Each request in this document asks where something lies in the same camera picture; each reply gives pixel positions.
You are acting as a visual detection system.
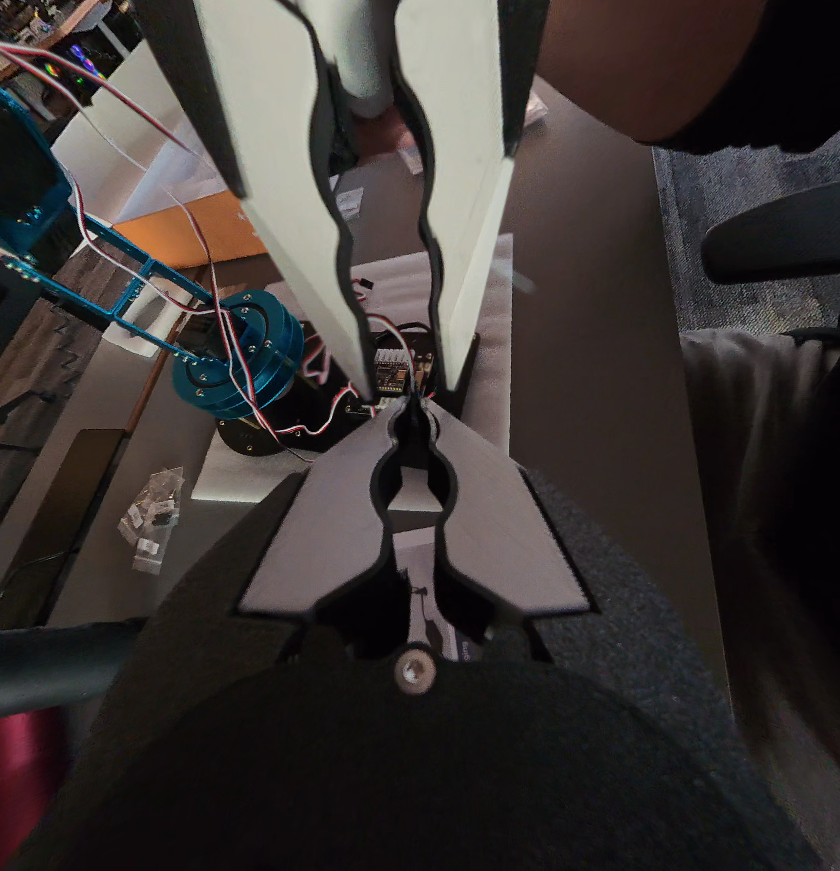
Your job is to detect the office chair armrest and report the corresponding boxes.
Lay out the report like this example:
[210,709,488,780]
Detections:
[702,180,840,287]

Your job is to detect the white foam sheet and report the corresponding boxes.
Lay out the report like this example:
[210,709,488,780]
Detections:
[192,235,516,511]

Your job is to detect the orange white cardboard box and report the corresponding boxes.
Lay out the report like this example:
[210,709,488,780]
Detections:
[49,41,274,263]

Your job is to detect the person's black top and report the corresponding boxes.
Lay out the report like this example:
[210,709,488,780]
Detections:
[784,340,840,617]

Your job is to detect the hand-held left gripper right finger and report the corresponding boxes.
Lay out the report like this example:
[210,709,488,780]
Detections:
[420,398,592,641]

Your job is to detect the person's grey trouser leg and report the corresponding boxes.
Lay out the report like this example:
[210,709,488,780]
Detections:
[682,327,840,871]

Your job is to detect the blue toy robot arm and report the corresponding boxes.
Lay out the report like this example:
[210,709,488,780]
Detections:
[0,82,482,470]

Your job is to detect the red metal tube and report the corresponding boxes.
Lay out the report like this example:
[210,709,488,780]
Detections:
[0,708,72,871]

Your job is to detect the adjoining grey desk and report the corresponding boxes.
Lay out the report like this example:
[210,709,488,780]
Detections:
[0,225,271,634]

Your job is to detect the black desk mat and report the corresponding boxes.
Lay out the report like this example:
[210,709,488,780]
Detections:
[0,429,130,630]

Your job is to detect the black tube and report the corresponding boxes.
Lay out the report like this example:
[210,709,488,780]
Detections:
[0,619,147,724]

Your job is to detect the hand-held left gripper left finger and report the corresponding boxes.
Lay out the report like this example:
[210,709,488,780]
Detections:
[238,398,410,659]

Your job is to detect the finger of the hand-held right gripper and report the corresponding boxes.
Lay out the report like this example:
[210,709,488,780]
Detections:
[194,0,378,402]
[393,0,518,393]

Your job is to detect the control circuit board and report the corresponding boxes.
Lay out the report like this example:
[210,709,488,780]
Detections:
[372,347,436,404]

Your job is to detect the person's right forearm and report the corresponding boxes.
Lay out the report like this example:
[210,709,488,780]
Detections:
[534,0,840,156]

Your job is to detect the open instruction booklet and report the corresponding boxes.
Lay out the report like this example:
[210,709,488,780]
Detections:
[393,531,477,664]

